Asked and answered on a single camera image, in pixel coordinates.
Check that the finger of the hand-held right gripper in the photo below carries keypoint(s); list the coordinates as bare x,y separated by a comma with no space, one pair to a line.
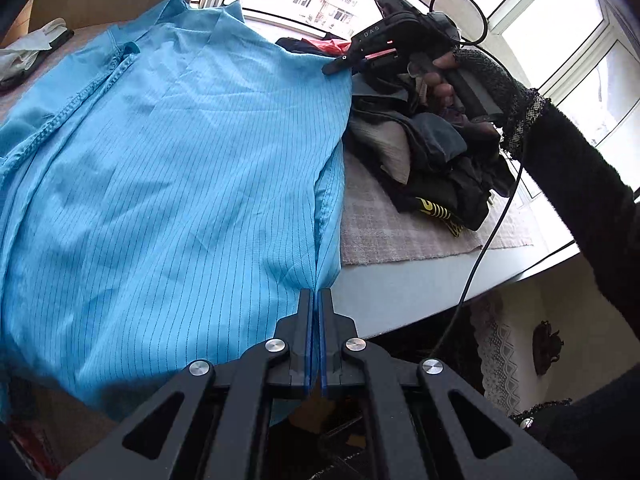
342,60

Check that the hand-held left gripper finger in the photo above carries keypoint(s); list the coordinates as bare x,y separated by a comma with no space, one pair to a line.
322,355
311,355

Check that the blue striped garment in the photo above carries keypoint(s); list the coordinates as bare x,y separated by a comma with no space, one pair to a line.
175,160

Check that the pile of dark clothes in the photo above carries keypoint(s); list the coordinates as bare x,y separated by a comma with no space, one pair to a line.
450,160

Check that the person's right hand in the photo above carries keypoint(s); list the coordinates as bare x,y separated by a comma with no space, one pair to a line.
495,75

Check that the pink garment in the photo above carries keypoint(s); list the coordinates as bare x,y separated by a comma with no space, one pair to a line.
330,46

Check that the beige garment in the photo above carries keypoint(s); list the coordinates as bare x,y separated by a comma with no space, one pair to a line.
385,150

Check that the pink plaid blanket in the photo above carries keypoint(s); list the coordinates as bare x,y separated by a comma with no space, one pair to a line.
400,230

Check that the white lace cloth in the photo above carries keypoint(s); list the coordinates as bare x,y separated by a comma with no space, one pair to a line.
500,360

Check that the black garment with yellow print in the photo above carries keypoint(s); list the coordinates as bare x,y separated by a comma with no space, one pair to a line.
440,210

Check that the person's black sweater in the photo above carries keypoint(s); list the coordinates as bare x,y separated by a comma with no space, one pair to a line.
590,435

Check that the folded white shirt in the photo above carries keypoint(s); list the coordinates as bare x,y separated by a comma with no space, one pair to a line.
62,40

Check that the dark wall ornament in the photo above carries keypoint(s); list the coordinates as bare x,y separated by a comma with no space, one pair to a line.
545,347

